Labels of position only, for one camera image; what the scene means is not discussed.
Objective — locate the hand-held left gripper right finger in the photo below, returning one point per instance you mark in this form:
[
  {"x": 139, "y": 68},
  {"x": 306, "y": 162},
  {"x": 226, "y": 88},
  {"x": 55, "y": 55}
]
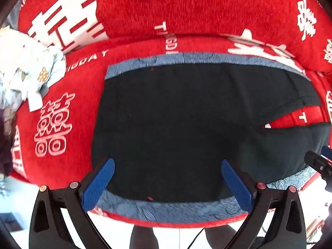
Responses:
[{"x": 234, "y": 184}]

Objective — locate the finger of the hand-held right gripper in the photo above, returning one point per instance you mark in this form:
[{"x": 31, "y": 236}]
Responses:
[
  {"x": 315, "y": 159},
  {"x": 326, "y": 151}
]

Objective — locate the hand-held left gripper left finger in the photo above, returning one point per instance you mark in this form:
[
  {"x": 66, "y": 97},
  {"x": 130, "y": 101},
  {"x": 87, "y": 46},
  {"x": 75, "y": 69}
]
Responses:
[{"x": 99, "y": 184}]

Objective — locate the black shorts with grey waistband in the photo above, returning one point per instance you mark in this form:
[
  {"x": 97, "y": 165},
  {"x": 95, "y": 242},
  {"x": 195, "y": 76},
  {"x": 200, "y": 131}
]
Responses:
[{"x": 176, "y": 124}]

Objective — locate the person's leg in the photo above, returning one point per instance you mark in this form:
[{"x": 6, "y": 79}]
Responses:
[
  {"x": 144, "y": 237},
  {"x": 220, "y": 236}
]

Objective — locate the dark purple cloth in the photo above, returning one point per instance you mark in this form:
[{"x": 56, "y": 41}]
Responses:
[{"x": 4, "y": 145}]

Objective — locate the red printed blanket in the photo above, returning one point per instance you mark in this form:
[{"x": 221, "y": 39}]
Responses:
[{"x": 62, "y": 88}]

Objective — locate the light patterned cloth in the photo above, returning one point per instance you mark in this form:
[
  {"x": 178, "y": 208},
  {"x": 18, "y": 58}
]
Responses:
[{"x": 23, "y": 62}]

